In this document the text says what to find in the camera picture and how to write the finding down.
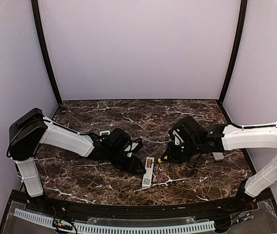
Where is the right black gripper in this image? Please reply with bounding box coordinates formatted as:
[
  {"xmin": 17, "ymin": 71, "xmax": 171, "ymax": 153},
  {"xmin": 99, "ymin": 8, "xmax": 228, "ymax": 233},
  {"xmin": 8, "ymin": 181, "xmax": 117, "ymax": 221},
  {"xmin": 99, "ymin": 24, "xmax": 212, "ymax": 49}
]
[{"xmin": 161, "ymin": 137, "xmax": 201, "ymax": 164}]

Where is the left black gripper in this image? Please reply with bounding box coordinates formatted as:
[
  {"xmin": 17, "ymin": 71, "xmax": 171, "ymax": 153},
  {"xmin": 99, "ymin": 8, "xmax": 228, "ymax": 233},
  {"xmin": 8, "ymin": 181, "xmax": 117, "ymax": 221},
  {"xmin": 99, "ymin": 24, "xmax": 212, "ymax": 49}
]
[{"xmin": 107, "ymin": 148, "xmax": 146, "ymax": 175}]

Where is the slim white remote control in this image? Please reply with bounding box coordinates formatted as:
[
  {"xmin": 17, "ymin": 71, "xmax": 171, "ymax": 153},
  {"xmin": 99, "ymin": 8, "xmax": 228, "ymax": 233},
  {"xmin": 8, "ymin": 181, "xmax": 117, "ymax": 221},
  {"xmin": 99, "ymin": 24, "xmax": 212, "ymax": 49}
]
[{"xmin": 142, "ymin": 157, "xmax": 155, "ymax": 188}]

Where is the white TCL air-conditioner remote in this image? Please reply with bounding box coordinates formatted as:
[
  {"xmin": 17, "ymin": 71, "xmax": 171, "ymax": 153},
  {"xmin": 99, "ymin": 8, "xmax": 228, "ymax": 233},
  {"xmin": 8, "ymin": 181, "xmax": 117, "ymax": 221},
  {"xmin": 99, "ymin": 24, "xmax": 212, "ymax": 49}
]
[{"xmin": 99, "ymin": 130, "xmax": 111, "ymax": 136}]

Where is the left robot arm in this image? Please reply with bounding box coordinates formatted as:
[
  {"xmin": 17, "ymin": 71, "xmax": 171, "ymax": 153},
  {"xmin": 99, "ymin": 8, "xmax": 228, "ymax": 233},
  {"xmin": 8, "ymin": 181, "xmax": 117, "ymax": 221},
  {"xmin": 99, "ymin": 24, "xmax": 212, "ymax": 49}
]
[{"xmin": 6, "ymin": 108, "xmax": 146, "ymax": 213}]

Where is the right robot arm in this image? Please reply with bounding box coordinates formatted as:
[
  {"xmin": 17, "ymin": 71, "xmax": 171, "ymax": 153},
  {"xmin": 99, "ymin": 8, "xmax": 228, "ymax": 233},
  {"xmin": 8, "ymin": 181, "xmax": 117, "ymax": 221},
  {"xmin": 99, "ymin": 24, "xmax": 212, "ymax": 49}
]
[{"xmin": 158, "ymin": 116, "xmax": 277, "ymax": 212}]

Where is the white remote at right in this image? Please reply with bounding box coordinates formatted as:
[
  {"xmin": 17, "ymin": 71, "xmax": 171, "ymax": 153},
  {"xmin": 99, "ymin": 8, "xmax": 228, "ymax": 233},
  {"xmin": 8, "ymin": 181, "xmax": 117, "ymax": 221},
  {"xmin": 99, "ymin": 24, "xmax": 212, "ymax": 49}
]
[{"xmin": 212, "ymin": 152, "xmax": 225, "ymax": 161}]

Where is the orange blue battery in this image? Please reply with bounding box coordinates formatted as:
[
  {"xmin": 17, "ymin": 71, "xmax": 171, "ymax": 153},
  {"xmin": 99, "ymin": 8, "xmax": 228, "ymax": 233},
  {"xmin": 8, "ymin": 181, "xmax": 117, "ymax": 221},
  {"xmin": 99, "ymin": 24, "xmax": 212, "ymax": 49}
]
[{"xmin": 146, "ymin": 159, "xmax": 153, "ymax": 168}]

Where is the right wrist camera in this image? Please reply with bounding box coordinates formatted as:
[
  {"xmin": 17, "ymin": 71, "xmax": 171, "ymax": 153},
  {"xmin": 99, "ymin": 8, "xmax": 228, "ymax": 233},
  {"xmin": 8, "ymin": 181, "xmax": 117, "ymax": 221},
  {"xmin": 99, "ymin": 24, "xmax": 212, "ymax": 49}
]
[{"xmin": 169, "ymin": 129, "xmax": 184, "ymax": 145}]

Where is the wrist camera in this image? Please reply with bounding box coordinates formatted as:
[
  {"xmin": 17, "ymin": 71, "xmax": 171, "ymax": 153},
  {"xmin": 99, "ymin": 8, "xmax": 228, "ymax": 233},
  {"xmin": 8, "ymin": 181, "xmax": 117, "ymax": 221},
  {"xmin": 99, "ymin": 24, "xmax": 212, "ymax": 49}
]
[
  {"xmin": 169, "ymin": 129, "xmax": 184, "ymax": 145},
  {"xmin": 124, "ymin": 138, "xmax": 143, "ymax": 157}
]

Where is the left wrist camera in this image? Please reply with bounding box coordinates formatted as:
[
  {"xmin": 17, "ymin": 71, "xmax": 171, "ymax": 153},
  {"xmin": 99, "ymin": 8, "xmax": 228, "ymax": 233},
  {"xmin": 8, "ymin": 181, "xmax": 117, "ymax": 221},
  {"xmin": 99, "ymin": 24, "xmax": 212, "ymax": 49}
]
[{"xmin": 124, "ymin": 138, "xmax": 143, "ymax": 157}]

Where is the black front rail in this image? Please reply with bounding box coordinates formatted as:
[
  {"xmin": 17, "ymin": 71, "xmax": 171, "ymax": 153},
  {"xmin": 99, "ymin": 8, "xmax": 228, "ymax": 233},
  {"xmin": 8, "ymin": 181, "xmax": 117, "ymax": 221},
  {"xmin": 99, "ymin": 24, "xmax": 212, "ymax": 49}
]
[{"xmin": 23, "ymin": 192, "xmax": 256, "ymax": 221}]

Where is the left black frame post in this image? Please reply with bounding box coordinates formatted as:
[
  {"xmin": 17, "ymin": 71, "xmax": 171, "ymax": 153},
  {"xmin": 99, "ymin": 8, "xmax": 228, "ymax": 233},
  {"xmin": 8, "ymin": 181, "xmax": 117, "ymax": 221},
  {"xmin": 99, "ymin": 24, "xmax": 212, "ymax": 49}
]
[{"xmin": 31, "ymin": 0, "xmax": 62, "ymax": 106}]

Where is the black frame post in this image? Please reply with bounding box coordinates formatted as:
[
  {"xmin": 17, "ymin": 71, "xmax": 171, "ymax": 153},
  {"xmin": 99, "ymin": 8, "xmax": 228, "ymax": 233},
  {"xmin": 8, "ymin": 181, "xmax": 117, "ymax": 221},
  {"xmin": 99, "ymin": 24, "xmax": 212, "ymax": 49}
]
[
  {"xmin": 218, "ymin": 0, "xmax": 248, "ymax": 105},
  {"xmin": 31, "ymin": 0, "xmax": 62, "ymax": 106}
]

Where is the white slotted cable duct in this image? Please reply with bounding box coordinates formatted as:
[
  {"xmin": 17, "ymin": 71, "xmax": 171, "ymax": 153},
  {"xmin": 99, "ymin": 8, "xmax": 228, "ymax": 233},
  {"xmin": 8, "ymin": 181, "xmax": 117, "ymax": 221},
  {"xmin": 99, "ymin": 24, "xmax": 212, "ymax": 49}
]
[{"xmin": 14, "ymin": 208, "xmax": 215, "ymax": 234}]

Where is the right black frame post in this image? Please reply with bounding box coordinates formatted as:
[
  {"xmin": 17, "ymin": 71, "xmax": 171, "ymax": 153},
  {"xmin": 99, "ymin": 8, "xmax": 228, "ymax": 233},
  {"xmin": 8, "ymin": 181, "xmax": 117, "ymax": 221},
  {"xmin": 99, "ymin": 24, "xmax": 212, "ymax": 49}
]
[{"xmin": 218, "ymin": 0, "xmax": 248, "ymax": 105}]

